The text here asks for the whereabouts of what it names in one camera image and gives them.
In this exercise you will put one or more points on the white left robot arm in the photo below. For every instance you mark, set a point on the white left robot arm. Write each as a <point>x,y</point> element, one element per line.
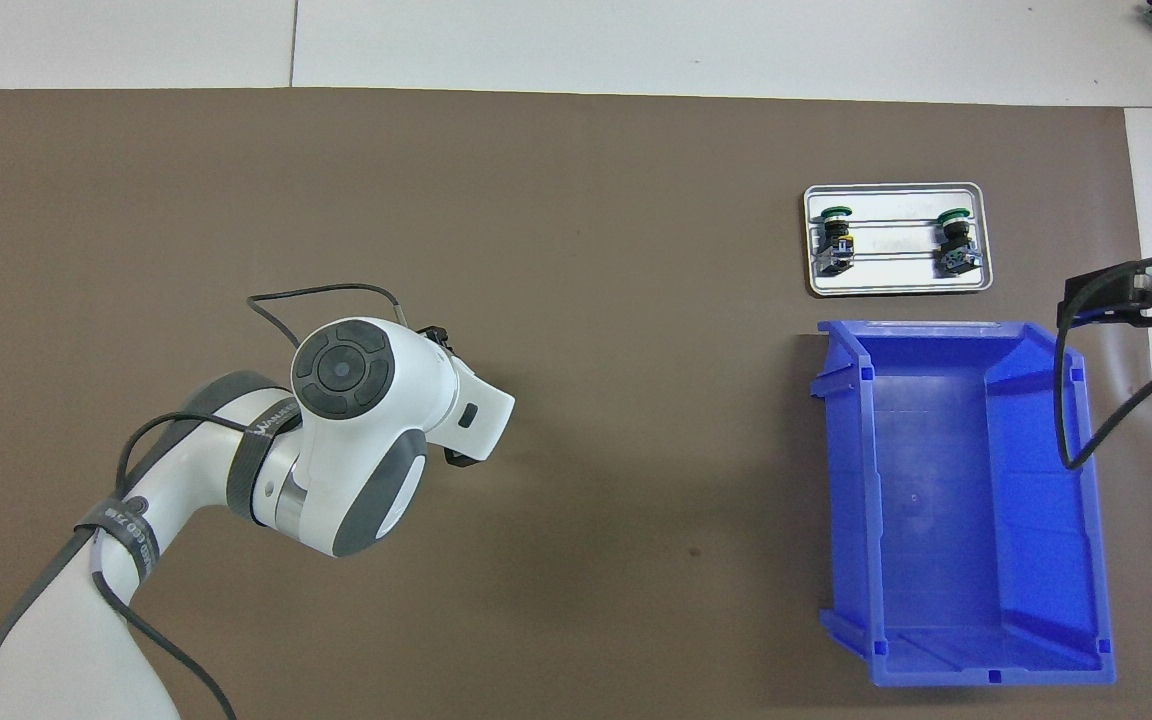
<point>356,400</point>

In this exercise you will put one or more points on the brown table mat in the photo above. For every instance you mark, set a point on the brown table mat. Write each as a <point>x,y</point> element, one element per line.
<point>636,250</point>

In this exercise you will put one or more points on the silver metal tray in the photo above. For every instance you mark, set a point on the silver metal tray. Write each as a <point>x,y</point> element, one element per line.
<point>896,240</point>

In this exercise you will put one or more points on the blue plastic storage bin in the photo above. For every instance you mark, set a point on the blue plastic storage bin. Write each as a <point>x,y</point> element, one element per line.
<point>936,500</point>

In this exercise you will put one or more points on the green push button switch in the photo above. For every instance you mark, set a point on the green push button switch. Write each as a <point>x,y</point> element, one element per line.
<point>836,240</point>
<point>956,240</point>

